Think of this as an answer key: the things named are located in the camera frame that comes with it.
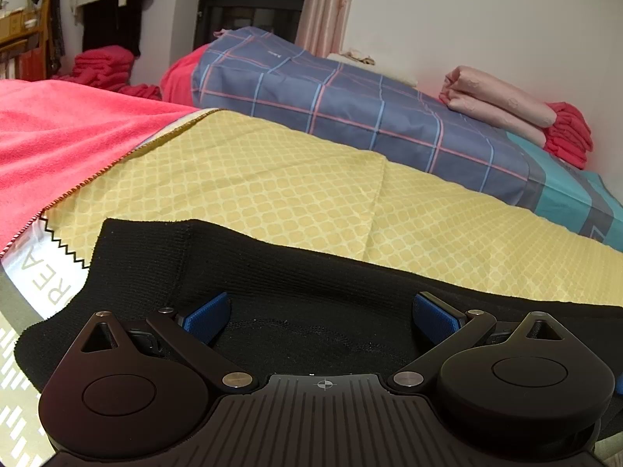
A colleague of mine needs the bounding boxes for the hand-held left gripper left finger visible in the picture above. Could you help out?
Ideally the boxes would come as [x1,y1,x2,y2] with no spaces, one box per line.
[78,292,256,392]

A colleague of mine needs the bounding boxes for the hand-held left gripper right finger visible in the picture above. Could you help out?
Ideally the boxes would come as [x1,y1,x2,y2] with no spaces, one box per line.
[387,291,572,392]

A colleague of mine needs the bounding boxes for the black knit pants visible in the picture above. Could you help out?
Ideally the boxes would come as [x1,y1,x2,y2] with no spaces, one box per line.
[14,218,623,395]

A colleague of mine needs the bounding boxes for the yellow printed blanket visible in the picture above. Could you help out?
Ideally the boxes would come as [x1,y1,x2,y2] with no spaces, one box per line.
[0,107,623,453]

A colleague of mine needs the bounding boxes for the pink folded sheet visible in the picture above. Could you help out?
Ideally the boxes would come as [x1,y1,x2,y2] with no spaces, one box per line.
[445,95,548,147]
[439,65,558,127]

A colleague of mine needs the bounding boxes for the coral fleece blanket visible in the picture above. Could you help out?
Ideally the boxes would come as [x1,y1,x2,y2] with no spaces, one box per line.
[0,78,217,256]

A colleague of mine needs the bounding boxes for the stack of red folded towels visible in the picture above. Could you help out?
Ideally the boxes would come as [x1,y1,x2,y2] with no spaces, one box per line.
[542,101,595,170]

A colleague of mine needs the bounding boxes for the red folded blanket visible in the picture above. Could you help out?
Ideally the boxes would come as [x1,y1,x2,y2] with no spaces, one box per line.
[160,43,211,108]

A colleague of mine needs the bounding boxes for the plaid folded quilt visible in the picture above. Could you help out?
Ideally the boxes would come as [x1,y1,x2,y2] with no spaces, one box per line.
[191,26,623,254]

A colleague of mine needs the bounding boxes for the pile of red clothes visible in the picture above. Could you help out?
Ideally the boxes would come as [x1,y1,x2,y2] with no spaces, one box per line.
[51,45,162,102]

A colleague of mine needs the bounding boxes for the hanging clothes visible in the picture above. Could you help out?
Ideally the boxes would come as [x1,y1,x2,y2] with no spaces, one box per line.
[29,0,157,59]

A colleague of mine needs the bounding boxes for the pink curtain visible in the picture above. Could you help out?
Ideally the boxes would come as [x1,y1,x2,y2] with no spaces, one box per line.
[294,0,363,59]

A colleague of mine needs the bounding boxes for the wooden shelf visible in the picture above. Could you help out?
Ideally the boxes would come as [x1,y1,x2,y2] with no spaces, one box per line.
[0,0,54,81]

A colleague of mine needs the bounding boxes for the dark window frame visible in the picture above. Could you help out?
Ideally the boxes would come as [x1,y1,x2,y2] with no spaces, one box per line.
[192,0,307,52]

